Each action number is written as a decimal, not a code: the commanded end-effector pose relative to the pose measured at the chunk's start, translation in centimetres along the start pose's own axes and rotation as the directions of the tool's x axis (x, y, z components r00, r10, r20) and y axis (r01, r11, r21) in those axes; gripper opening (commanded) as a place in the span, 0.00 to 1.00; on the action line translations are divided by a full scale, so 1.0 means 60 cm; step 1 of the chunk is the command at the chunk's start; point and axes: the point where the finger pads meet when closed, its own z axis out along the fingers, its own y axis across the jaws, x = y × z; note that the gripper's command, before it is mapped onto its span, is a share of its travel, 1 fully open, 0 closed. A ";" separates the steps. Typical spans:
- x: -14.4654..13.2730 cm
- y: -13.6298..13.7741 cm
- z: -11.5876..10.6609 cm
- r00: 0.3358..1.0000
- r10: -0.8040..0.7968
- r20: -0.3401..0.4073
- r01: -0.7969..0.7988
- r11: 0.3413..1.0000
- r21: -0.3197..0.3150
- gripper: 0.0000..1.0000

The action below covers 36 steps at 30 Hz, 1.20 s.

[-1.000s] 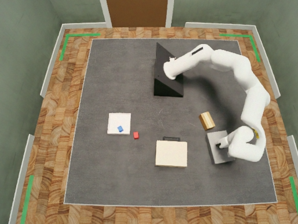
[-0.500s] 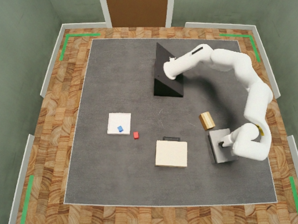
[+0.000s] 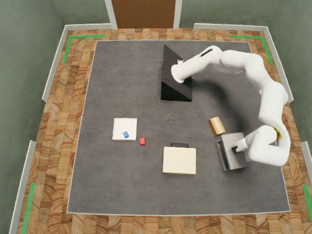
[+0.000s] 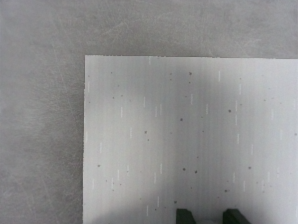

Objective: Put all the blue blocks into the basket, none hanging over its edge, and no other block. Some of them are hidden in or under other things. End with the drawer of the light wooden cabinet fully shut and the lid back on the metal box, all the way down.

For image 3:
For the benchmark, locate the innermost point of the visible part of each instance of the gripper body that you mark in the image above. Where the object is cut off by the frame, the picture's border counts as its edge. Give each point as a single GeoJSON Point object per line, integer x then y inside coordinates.
{"type": "Point", "coordinates": [241, 145]}

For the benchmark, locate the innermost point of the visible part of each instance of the brown cardboard box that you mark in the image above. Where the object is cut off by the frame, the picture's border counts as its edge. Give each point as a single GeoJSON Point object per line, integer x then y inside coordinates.
{"type": "Point", "coordinates": [216, 126]}

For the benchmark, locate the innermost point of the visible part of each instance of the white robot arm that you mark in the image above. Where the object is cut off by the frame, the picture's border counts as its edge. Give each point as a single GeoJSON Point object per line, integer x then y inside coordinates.
{"type": "Point", "coordinates": [271, 104]}

